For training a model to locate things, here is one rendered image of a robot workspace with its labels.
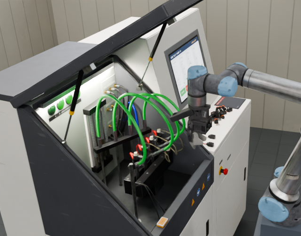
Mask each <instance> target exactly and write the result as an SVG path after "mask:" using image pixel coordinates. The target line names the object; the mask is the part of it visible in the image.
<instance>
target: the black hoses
mask: <svg viewBox="0 0 301 236"><path fill-rule="evenodd" d="M119 87H122V88H123V89H124V90H125V91H126V93H128V92H127V90H126V89H125V88H124V87H123V86H121V85H120V86H119ZM114 90H117V91H118V92H119V93H120V94H121V95H122V93H121V92H120V91H119V90H118V89H116V88H115V89H114ZM110 94H113V95H114V96H115V97H116V98H117V99H118V97H117V96H116V95H115V94H114V93H113V92H110ZM122 99H123V104H124V103H125V101H124V98H122ZM128 102H129V96H128V100H127V106H126V108H127V109H128ZM117 108H118V121H117V127H116V130H117V137H119V136H120V135H121V137H123V135H122V133H123V132H124V136H126V132H125V131H124V129H125V126H126V122H127V116H126V112H124V110H123V109H122V108H121V107H120V105H119V104H118V106H117ZM120 110H121V111H122V114H121V119H120ZM123 115H124V119H123ZM122 119H123V122H122ZM119 120H120V125H119ZM124 121H125V122H124ZM118 126H119V128H118ZM111 137H113V135H112V134H111ZM111 137H110V136H108V139H111V140H114V139H112V138H111Z"/></svg>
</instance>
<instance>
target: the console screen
mask: <svg viewBox="0 0 301 236"><path fill-rule="evenodd" d="M164 54H165V58H166V62H167V66H168V69H169V73H170V76H171V80H172V83H173V88H174V91H175V95H176V99H177V102H178V106H179V109H180V110H182V109H183V108H184V107H185V106H186V105H187V104H188V86H187V72H188V68H189V67H191V66H195V65H201V66H204V67H206V70H207V66H206V62H205V58H204V54H203V49H202V45H201V41H200V37H199V33H198V29H196V30H194V31H193V32H191V33H190V34H188V35H187V36H185V37H184V38H183V39H181V40H180V41H178V42H177V43H175V44H174V45H172V46H171V47H169V48H168V49H166V50H165V51H164ZM207 73H208V70H207Z"/></svg>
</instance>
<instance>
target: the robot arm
mask: <svg viewBox="0 0 301 236"><path fill-rule="evenodd" d="M187 86H188V108H185V109H183V110H181V111H178V112H175V113H173V114H172V116H171V117H170V120H171V122H175V121H178V120H180V119H183V118H186V117H188V123H187V130H188V131H187V136H188V141H189V143H190V145H191V146H192V148H193V149H195V148H196V146H197V145H203V141H206V137H205V136H204V135H206V134H207V132H208V131H209V130H210V128H211V127H212V116H209V109H210V108H211V105H210V104H206V94H207V93H209V94H214V95H219V96H223V97H225V96H226V97H232V96H234V95H235V93H236V91H237V87H238V86H241V87H245V88H248V89H252V90H255V91H258V92H262V93H265V94H268V95H271V96H275V97H278V98H282V99H285V100H288V101H291V102H295V103H299V104H301V83H300V82H296V81H292V80H288V79H285V78H281V77H278V76H274V75H271V74H266V73H263V72H259V71H256V70H252V69H248V68H247V67H246V66H245V65H244V64H243V63H240V62H236V63H234V64H232V65H230V66H229V67H228V68H227V69H226V70H224V71H223V72H221V73H220V74H219V75H216V74H209V73H207V70H206V67H204V66H201V65H195V66H191V67H189V68H188V72H187ZM300 132H301V128H300ZM203 134H204V135H203ZM258 208H259V210H260V212H261V214H262V215H263V216H264V217H265V218H267V219H268V220H270V221H272V222H274V223H275V224H277V225H280V226H284V227H293V226H297V225H299V224H300V223H301V137H300V139H299V141H298V143H297V145H296V146H295V148H294V150H293V152H292V153H291V155H290V157H289V159H288V160H287V162H286V164H285V166H283V167H278V168H277V169H276V170H275V173H274V179H273V180H272V181H271V182H270V184H269V186H268V188H267V189H266V191H265V193H264V195H263V196H262V197H261V198H260V200H259V203H258Z"/></svg>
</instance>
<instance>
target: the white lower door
mask: <svg viewBox="0 0 301 236"><path fill-rule="evenodd" d="M179 236H212V186H211V187H210V188H209V190H208V191H207V193H206V195H205V196H204V198H203V199H202V201H201V203H200V204H199V206H198V207H197V209H196V210H195V212H194V213H193V215H192V217H191V218H190V220H189V221H188V223H187V224H186V226H185V228H184V229H183V231H182V232H181V234H180V235H179Z"/></svg>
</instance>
